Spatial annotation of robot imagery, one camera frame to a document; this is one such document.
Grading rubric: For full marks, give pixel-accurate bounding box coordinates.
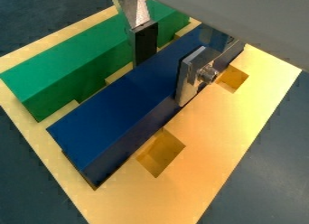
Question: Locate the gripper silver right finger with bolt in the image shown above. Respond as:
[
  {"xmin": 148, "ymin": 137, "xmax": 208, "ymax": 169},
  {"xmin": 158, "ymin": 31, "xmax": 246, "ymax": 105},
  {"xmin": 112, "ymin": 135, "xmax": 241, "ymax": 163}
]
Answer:
[{"xmin": 175, "ymin": 24, "xmax": 245, "ymax": 107}]

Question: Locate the yellow slotted board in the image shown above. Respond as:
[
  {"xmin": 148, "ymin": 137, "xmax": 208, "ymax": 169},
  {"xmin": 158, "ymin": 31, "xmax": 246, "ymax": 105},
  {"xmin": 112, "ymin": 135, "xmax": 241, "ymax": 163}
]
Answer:
[{"xmin": 0, "ymin": 8, "xmax": 301, "ymax": 224}]

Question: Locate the green long block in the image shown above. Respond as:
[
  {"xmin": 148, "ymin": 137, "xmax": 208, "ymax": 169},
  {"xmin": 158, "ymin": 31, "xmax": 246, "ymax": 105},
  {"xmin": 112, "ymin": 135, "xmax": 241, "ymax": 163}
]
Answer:
[{"xmin": 0, "ymin": 0, "xmax": 191, "ymax": 123}]

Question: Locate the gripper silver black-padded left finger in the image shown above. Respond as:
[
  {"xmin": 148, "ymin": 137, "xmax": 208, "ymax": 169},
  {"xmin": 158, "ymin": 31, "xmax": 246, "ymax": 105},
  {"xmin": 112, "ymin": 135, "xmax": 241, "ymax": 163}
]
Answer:
[{"xmin": 112, "ymin": 0, "xmax": 158, "ymax": 66}]

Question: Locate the blue long block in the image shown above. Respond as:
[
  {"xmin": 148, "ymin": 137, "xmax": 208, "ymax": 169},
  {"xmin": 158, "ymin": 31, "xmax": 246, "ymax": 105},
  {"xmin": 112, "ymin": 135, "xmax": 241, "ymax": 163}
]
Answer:
[{"xmin": 44, "ymin": 24, "xmax": 247, "ymax": 191}]

